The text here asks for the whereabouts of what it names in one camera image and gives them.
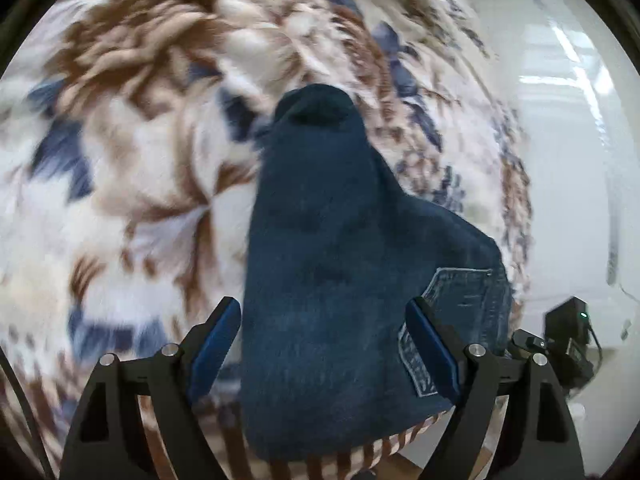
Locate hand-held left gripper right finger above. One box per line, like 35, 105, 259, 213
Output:
405, 296, 586, 480

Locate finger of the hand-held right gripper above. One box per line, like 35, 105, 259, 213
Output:
509, 329, 549, 358

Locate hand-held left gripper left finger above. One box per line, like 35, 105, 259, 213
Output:
59, 296, 242, 480

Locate dark blue jeans pants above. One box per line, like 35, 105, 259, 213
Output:
239, 84, 513, 463

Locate white bed headboard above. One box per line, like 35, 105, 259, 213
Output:
450, 0, 640, 356

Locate floral bed blanket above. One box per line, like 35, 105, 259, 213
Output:
0, 0, 533, 480

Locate black cable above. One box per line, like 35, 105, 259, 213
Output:
0, 345, 53, 480

